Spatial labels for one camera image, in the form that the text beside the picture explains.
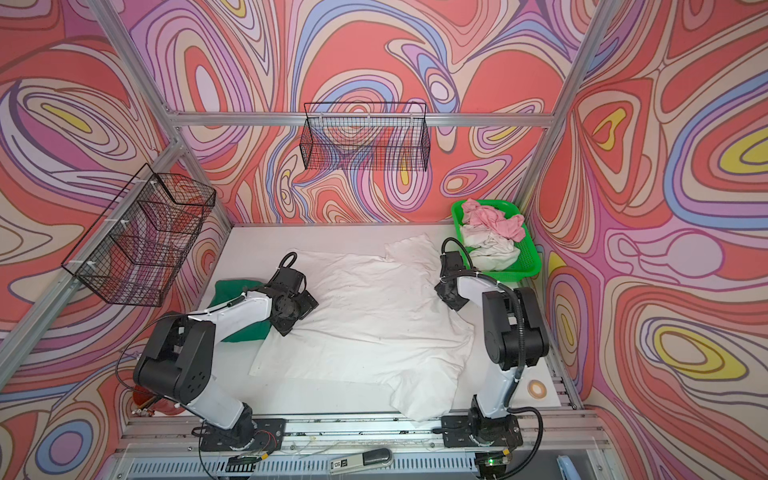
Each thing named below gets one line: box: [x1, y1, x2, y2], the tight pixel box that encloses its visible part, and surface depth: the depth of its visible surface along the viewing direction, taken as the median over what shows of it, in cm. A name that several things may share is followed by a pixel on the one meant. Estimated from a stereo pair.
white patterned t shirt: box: [462, 225, 521, 271], surface depth 107 cm
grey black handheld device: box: [329, 448, 394, 475], surface depth 68 cm
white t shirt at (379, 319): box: [249, 233, 475, 422], surface depth 92 cm
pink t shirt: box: [462, 199, 526, 242], surface depth 113 cm
